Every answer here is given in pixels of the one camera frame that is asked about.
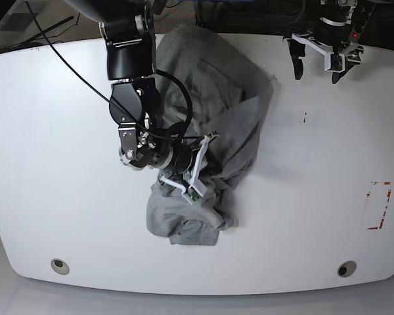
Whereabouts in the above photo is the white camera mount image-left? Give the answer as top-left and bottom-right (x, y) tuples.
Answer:
(158, 131), (219, 204)

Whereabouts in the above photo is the red tape rectangle marking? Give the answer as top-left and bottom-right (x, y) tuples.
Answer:
(365, 181), (392, 230)

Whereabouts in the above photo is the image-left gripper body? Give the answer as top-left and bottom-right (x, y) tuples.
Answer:
(157, 144), (194, 175)

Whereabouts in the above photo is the table cable grommet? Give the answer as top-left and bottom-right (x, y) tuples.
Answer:
(51, 259), (70, 276)
(337, 261), (357, 278)

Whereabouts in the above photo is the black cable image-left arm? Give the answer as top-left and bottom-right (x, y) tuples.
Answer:
(25, 1), (201, 141)

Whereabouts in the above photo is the grey T-shirt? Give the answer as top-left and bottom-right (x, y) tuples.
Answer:
(146, 25), (273, 246)

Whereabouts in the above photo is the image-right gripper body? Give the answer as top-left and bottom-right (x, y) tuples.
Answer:
(315, 22), (348, 53)

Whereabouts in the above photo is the left table cable grommet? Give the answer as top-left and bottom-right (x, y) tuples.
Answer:
(51, 259), (70, 276)

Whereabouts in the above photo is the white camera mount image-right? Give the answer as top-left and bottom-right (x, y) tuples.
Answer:
(284, 33), (364, 72)

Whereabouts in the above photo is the right table cable grommet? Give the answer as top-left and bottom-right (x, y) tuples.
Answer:
(337, 261), (357, 278)

